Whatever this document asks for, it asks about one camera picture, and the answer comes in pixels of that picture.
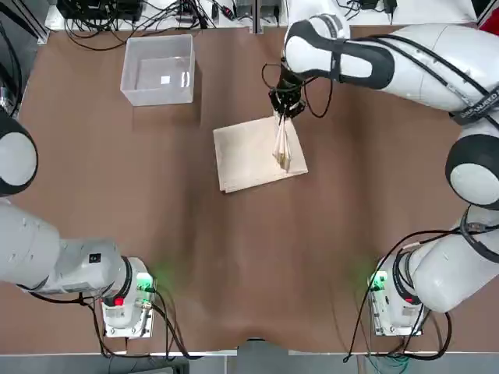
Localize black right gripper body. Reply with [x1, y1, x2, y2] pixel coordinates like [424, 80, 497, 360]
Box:
[276, 64, 309, 98]

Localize cream tablecloth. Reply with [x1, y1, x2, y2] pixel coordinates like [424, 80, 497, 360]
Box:
[213, 115, 309, 195]

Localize clear plastic box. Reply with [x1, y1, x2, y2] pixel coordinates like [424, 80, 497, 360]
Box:
[119, 34, 195, 107]

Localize black electronics box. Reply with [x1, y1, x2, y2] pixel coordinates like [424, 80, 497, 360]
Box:
[57, 0, 142, 20]

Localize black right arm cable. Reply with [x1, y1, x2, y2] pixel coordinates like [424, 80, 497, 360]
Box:
[261, 62, 334, 119]

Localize aluminium post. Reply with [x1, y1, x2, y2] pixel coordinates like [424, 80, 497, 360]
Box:
[251, 0, 264, 34]

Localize black base cable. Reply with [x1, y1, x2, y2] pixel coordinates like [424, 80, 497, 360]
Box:
[152, 288, 193, 359]

